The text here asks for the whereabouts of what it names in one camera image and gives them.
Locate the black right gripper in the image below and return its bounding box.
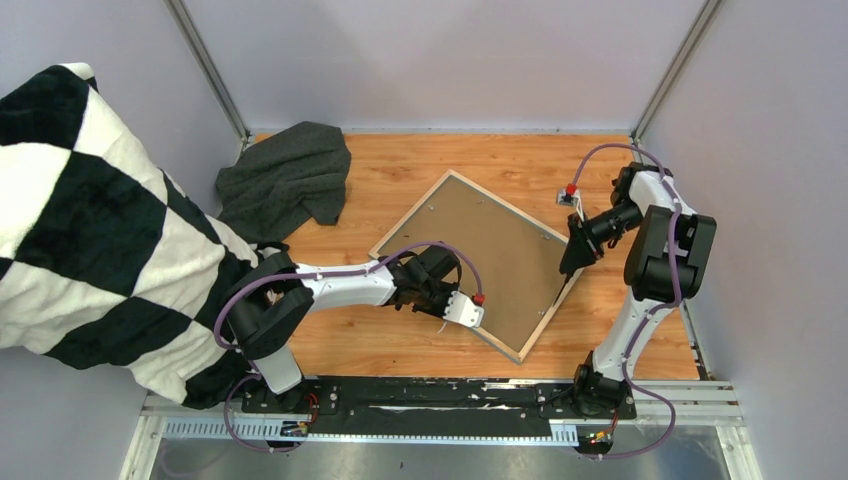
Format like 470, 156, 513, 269
560, 200, 644, 275

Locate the wooden photo frame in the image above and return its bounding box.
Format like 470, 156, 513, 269
369, 170, 577, 364

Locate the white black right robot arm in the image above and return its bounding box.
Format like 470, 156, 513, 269
559, 163, 717, 418

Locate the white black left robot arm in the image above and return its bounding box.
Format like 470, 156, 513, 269
214, 242, 484, 413

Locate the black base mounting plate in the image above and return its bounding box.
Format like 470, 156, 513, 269
241, 376, 636, 438

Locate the dark grey cloth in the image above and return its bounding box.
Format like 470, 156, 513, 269
215, 121, 352, 243

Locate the black white checkered blanket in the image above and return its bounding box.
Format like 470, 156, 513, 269
1, 63, 281, 409

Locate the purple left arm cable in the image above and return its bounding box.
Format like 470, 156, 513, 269
211, 240, 486, 454

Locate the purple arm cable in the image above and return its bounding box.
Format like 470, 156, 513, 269
211, 240, 486, 454
564, 142, 686, 462

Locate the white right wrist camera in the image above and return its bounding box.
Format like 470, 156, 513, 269
556, 184, 586, 220

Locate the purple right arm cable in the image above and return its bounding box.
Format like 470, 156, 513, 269
564, 142, 686, 462

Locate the white slotted cable duct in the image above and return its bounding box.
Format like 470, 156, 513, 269
162, 417, 580, 447

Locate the right aluminium corner post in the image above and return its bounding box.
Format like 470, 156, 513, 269
630, 0, 724, 144

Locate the aluminium corner post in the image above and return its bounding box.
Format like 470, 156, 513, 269
164, 0, 251, 149
630, 0, 724, 144

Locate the left aluminium corner post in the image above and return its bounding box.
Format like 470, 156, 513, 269
164, 0, 251, 149

